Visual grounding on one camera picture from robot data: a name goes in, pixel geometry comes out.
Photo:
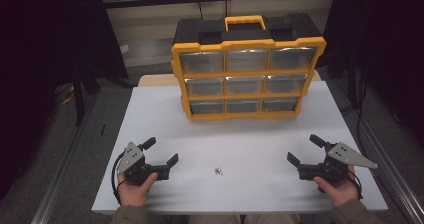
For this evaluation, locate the small white box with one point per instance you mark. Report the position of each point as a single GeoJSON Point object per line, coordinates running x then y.
{"type": "Point", "coordinates": [124, 49]}

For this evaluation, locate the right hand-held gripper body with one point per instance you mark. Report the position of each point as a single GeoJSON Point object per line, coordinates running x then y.
{"type": "Point", "coordinates": [333, 169]}

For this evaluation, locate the yellow black organizer cabinet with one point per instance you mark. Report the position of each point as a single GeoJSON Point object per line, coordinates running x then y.
{"type": "Point", "coordinates": [246, 73]}

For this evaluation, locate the set of clear organizer bins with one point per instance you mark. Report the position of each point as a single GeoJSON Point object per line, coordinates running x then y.
{"type": "Point", "coordinates": [246, 60]}

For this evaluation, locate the small black stick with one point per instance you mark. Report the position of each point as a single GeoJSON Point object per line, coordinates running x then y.
{"type": "Point", "coordinates": [102, 129]}

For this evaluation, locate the person's right hand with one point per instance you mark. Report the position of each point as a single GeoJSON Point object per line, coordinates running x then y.
{"type": "Point", "coordinates": [341, 194]}

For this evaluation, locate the black metal stand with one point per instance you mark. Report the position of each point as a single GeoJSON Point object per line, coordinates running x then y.
{"type": "Point", "coordinates": [78, 100]}

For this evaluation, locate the single clear plastic drawer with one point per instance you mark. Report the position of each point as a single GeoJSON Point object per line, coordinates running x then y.
{"type": "Point", "coordinates": [206, 107]}

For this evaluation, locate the aluminium frame rail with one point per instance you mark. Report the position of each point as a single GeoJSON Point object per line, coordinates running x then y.
{"type": "Point", "coordinates": [393, 184]}
{"type": "Point", "coordinates": [63, 170]}

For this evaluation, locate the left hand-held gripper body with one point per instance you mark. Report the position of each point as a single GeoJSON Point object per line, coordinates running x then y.
{"type": "Point", "coordinates": [133, 160]}

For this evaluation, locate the person's left hand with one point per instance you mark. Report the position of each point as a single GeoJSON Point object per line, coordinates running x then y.
{"type": "Point", "coordinates": [133, 195]}

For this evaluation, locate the dark curtain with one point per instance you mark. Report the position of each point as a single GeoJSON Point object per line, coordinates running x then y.
{"type": "Point", "coordinates": [33, 50]}
{"type": "Point", "coordinates": [393, 34]}

